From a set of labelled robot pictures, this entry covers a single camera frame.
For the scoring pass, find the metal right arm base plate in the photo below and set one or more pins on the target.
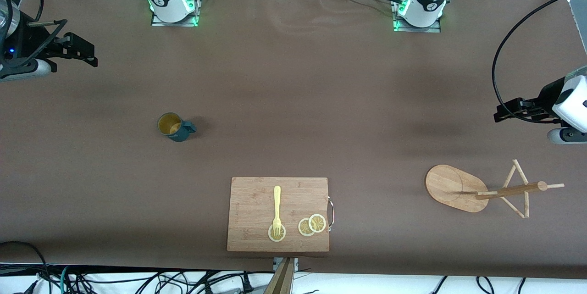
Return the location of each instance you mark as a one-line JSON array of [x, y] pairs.
[[192, 19]]

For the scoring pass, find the teal cup with yellow inside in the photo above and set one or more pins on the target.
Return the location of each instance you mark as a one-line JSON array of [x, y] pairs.
[[176, 131]]

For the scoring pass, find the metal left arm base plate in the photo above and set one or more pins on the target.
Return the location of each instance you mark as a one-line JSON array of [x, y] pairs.
[[435, 29]]

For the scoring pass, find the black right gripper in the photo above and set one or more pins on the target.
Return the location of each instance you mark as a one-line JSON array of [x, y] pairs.
[[33, 41]]

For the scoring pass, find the metal clamp bracket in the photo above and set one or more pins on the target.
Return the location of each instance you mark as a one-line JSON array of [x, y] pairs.
[[277, 263]]

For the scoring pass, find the wooden cup rack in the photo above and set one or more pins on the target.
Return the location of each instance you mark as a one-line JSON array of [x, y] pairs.
[[451, 186]]

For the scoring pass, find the brown table cover sheet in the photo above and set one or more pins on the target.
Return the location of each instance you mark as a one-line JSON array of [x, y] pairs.
[[293, 101]]

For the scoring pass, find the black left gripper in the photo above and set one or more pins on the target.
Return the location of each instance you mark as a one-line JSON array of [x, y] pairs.
[[542, 102]]

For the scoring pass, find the yellow plastic fork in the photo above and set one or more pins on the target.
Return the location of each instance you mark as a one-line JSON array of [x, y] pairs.
[[277, 202]]

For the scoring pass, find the lemon slice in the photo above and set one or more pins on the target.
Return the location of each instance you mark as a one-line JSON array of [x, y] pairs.
[[302, 229], [317, 223], [271, 236]]

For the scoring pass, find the wooden cutting board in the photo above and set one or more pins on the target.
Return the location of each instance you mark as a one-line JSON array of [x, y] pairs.
[[257, 202]]

